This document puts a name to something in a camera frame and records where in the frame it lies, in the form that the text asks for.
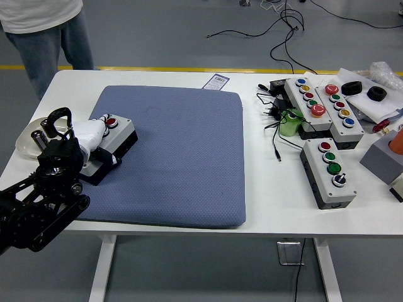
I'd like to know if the purple white label card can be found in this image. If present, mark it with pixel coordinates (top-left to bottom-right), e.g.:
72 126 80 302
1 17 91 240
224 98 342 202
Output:
202 73 230 91

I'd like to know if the grey four-button control box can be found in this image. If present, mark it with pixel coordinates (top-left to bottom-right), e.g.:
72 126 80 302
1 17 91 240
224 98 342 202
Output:
78 115 139 187
299 138 358 211

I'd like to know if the white floor cable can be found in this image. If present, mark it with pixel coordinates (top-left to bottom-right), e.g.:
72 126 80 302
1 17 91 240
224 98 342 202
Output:
260 0 288 14

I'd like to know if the white table leg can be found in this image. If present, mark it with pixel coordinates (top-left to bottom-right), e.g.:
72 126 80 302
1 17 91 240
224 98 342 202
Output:
313 237 343 302
88 234 118 302

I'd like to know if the grey block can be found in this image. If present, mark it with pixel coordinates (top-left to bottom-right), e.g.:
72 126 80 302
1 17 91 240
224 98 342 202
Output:
360 130 403 186

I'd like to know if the blue-grey textured mat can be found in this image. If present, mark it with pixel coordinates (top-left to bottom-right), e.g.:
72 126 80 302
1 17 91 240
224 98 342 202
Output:
67 84 247 230

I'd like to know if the black power adapter brick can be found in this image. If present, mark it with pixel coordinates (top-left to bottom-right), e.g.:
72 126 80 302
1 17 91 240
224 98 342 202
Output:
270 78 292 97

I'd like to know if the person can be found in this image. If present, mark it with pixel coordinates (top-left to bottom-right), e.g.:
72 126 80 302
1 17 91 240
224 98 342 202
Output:
0 0 101 102

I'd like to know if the white paper sheet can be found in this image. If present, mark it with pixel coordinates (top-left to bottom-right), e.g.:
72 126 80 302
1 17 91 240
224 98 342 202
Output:
338 67 400 123

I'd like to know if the white black small box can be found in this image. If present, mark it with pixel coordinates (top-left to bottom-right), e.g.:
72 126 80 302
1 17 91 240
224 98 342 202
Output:
389 179 403 203

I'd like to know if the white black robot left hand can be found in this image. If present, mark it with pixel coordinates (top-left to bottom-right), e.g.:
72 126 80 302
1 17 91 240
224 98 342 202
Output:
74 113 123 167

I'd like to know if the green plastic holder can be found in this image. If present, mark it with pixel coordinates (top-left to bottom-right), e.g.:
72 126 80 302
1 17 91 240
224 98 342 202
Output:
279 108 305 138

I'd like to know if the black foam ring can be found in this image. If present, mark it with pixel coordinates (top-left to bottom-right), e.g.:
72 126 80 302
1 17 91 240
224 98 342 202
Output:
341 81 363 96
366 86 388 103

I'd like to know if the clear bubble wrap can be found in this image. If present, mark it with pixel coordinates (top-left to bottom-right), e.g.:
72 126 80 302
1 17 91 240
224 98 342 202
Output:
368 61 403 92

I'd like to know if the orange cylinder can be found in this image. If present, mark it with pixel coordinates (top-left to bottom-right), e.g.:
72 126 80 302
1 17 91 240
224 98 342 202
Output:
389 128 403 155

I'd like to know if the black floor cable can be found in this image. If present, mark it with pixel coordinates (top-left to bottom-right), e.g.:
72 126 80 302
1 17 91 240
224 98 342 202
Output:
206 0 319 76

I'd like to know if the cream shallow dish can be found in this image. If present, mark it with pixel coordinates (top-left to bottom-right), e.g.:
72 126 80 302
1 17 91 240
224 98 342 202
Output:
15 116 76 162

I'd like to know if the black hanging cable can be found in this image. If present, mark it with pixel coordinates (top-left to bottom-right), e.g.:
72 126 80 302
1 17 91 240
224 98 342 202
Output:
292 238 307 302

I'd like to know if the black cord with barrel plug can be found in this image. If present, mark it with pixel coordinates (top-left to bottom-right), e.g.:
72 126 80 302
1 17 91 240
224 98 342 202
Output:
263 116 305 163

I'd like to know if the metal bracket under table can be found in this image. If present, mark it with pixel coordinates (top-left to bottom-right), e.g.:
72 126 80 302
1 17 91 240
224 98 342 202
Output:
276 240 305 267

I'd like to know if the black plug adapter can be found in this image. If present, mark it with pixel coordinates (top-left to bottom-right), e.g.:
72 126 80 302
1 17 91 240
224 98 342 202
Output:
261 98 292 122

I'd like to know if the grey five-button control box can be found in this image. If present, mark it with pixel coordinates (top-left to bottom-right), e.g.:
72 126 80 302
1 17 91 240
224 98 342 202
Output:
315 83 365 151
284 77 334 141

